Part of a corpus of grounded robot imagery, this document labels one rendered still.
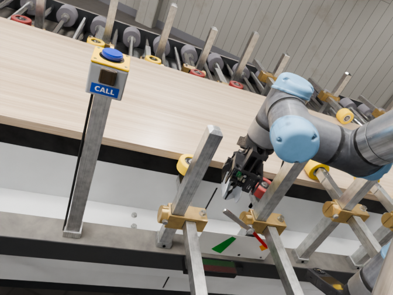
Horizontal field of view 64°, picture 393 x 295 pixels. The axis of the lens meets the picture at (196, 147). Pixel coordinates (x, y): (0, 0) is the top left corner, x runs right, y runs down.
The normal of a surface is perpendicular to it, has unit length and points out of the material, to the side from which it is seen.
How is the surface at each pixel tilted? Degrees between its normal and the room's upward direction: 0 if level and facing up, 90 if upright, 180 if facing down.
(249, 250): 90
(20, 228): 0
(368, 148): 115
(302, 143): 93
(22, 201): 0
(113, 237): 0
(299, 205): 90
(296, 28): 90
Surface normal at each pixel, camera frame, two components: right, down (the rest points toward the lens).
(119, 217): 0.35, -0.78
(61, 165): 0.14, 0.59
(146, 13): -0.25, 0.46
